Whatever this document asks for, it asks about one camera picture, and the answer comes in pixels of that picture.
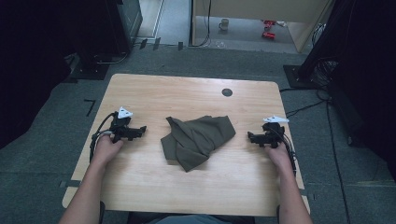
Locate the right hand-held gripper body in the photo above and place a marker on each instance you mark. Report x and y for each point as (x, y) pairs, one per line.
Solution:
(273, 133)

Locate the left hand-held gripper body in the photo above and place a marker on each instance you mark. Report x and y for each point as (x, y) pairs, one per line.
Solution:
(120, 129)

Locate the olive green shorts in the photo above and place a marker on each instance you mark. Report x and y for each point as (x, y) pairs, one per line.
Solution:
(196, 141)

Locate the person's right hand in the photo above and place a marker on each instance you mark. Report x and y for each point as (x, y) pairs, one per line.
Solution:
(280, 155)

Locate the person's left hand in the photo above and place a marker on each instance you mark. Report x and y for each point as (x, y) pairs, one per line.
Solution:
(107, 151)

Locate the dark round table grommet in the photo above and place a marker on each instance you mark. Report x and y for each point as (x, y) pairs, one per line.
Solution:
(227, 92)

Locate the black tape strip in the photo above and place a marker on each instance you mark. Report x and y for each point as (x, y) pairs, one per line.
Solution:
(70, 183)

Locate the red toy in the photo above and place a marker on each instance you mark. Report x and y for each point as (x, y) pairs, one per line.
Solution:
(268, 35)
(268, 24)

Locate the person's blue-grey clothing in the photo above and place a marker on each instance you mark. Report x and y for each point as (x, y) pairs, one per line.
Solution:
(193, 219)

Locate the black cabinet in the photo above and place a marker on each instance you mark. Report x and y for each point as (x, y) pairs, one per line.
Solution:
(124, 25)

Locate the beige mug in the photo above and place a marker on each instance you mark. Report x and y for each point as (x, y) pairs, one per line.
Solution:
(224, 24)

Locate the light wooden cabinet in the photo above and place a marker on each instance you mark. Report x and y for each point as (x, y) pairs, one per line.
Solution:
(258, 7)

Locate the black stand base plate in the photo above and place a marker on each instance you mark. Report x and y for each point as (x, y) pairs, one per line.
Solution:
(90, 71)
(295, 77)

